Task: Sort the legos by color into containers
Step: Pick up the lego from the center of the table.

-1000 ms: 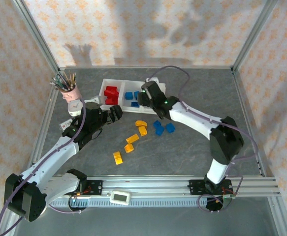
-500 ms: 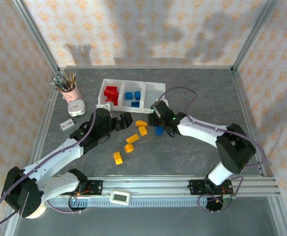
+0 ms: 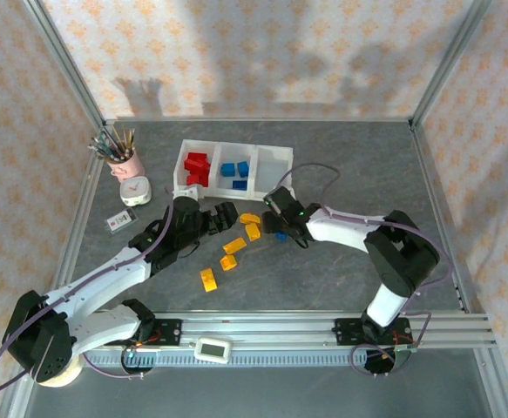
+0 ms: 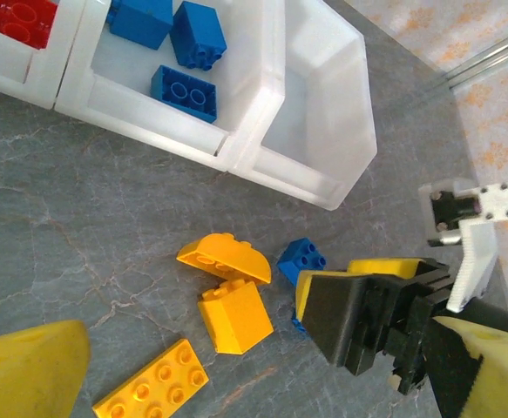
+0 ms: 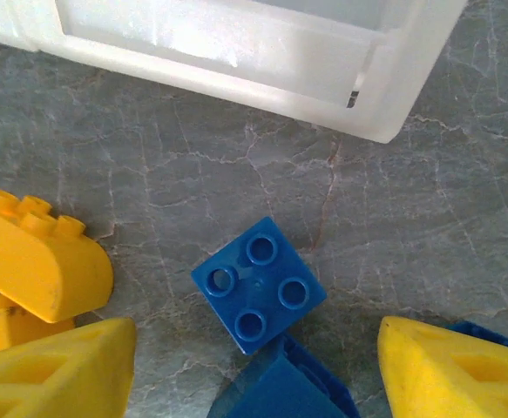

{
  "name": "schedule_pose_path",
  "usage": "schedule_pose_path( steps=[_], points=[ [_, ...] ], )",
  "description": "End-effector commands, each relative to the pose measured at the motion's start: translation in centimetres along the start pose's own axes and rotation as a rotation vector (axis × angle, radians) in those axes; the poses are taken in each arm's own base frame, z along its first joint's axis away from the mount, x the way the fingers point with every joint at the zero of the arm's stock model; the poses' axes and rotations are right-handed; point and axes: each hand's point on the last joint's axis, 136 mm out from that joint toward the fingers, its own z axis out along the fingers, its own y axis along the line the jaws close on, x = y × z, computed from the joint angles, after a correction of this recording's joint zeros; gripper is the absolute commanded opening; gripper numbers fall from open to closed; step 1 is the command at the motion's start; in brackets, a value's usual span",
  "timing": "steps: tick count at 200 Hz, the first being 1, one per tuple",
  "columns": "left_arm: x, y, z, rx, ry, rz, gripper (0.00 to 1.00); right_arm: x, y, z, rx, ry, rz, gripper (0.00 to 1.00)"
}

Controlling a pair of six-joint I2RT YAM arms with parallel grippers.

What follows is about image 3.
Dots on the blue lego brick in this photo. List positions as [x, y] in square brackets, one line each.
[281, 237]
[227, 169]
[243, 168]
[239, 184]

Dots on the yellow lego brick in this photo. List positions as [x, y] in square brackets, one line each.
[209, 279]
[228, 261]
[253, 231]
[235, 245]
[250, 217]

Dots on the red lego brick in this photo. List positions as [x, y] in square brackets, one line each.
[197, 157]
[206, 170]
[191, 166]
[194, 179]

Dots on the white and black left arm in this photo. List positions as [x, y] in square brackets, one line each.
[101, 278]

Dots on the white plastic bin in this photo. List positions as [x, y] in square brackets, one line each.
[179, 174]
[271, 170]
[236, 152]

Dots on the white square clock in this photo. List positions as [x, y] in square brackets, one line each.
[135, 191]

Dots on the small white card device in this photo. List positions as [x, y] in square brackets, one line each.
[120, 220]

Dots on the pink pencil cup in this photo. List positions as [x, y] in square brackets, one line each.
[129, 167]

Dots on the pencil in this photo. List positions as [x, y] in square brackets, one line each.
[119, 140]
[129, 141]
[111, 142]
[104, 147]
[102, 153]

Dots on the white digital timer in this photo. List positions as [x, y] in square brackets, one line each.
[212, 349]

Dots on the aluminum base rail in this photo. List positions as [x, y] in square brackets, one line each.
[279, 326]

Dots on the aluminum table edge rail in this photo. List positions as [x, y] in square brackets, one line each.
[449, 239]
[72, 244]
[258, 119]

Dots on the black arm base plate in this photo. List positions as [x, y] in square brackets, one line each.
[168, 331]
[347, 331]

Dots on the aluminum frame post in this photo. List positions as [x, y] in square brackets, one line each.
[451, 61]
[64, 63]

